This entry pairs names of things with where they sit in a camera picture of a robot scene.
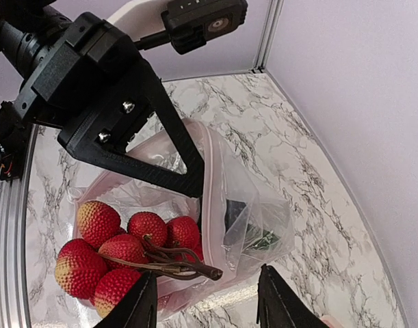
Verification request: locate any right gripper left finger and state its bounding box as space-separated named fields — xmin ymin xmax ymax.
xmin=94 ymin=271 xmax=157 ymax=328

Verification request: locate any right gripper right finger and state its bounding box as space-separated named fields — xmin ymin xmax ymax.
xmin=257 ymin=264 xmax=327 ymax=328

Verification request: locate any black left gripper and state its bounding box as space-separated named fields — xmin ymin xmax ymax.
xmin=13 ymin=12 xmax=205 ymax=197

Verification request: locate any red yellow lychee bunch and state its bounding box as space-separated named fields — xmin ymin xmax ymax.
xmin=55 ymin=200 xmax=223 ymax=318

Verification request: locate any long green cucumber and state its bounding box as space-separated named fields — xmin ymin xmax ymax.
xmin=245 ymin=230 xmax=280 ymax=251

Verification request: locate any clear zip top bag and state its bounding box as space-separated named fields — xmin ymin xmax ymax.
xmin=68 ymin=119 xmax=294 ymax=320

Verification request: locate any dark purple eggplant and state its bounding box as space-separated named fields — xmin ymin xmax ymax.
xmin=224 ymin=200 xmax=247 ymax=230

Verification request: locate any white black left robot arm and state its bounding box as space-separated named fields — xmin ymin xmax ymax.
xmin=0 ymin=1 xmax=205 ymax=198

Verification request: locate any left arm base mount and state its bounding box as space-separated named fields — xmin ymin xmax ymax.
xmin=0 ymin=145 xmax=15 ymax=181

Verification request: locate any aluminium front rail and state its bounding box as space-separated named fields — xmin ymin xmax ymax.
xmin=0 ymin=126 xmax=38 ymax=327

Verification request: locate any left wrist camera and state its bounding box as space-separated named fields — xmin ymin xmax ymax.
xmin=135 ymin=0 xmax=248 ymax=55

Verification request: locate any left aluminium frame post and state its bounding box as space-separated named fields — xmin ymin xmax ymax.
xmin=250 ymin=0 xmax=285 ymax=72

